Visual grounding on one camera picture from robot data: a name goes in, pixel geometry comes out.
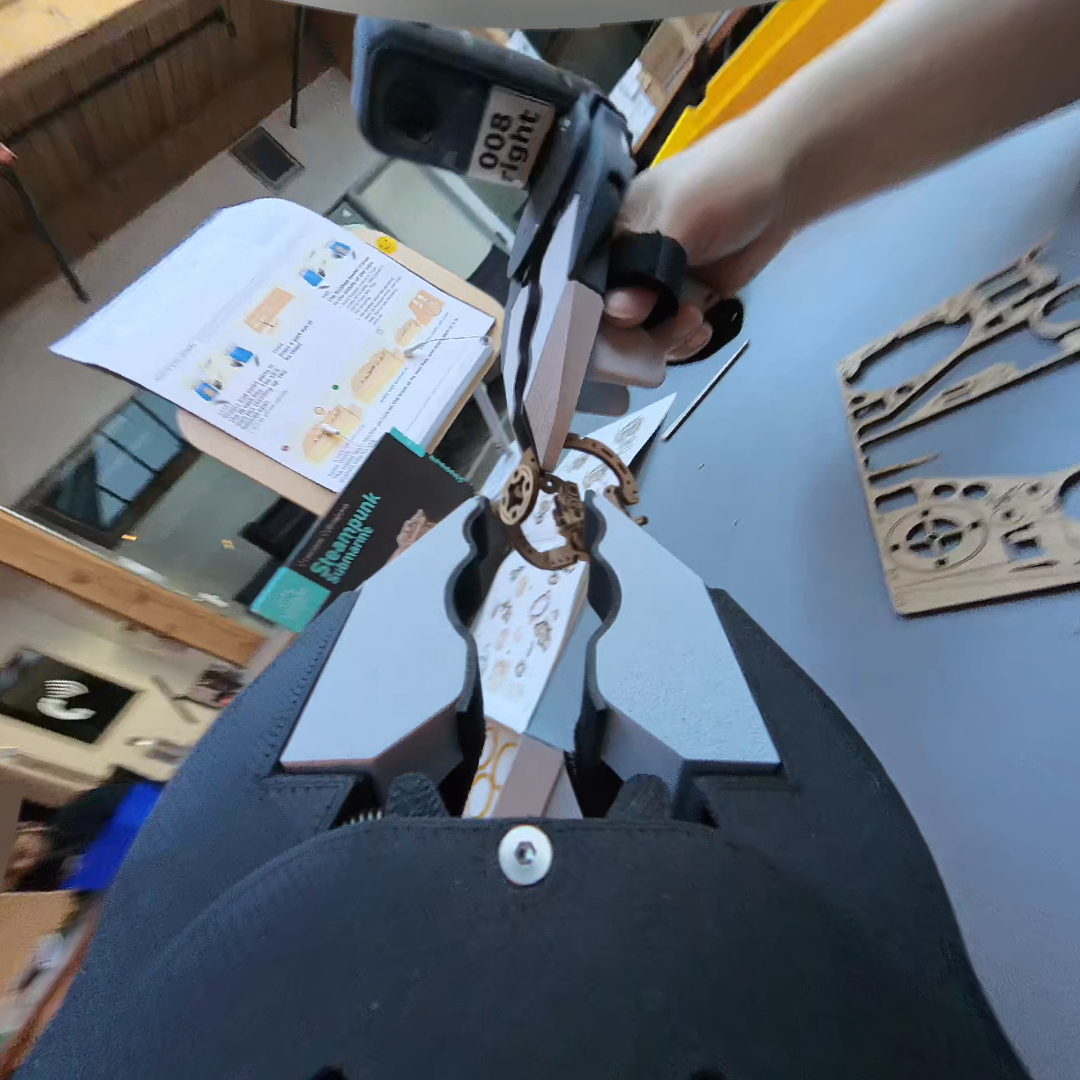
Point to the black and teal kit box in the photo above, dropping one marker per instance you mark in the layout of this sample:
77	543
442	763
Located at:
363	523

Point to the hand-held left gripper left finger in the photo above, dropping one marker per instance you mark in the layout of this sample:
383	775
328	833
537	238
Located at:
380	675

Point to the small wooden model assembly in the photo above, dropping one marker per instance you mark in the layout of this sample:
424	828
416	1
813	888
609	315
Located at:
516	498

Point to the light wooden beam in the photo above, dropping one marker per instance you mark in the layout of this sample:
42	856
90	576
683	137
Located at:
126	591

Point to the cardboard box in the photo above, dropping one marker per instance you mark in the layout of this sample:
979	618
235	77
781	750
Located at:
675	51

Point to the laser-cut wooden parts sheet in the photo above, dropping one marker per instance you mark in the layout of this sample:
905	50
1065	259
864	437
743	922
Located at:
1004	582

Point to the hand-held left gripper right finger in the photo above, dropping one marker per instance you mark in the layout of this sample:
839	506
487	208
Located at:
675	675

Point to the floor vent grille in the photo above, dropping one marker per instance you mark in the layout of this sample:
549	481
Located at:
266	158

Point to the brown wooden counter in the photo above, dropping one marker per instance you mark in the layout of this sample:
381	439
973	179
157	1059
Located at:
126	101

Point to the blue object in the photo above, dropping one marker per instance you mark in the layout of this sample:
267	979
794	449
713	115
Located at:
114	835

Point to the model assembly booklet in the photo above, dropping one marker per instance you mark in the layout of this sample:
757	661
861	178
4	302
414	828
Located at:
523	624

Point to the black sign with white logo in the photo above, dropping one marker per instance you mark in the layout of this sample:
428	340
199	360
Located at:
59	696

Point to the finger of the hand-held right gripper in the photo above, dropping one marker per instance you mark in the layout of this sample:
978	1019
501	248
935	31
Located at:
561	354
521	321

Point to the yellow plastic bin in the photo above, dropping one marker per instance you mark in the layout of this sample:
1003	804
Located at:
759	59

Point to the person's right forearm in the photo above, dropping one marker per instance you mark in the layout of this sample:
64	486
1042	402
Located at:
911	93

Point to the person's right hand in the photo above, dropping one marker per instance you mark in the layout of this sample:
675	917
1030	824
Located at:
717	211

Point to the white box with yellow rings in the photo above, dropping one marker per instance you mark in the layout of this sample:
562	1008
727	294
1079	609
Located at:
498	776

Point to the open white instruction manual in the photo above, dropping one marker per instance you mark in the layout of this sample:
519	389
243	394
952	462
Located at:
253	337

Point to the dark framed window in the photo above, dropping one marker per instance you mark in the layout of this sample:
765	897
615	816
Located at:
110	472

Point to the thin flat stick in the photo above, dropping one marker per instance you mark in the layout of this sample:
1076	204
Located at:
704	390

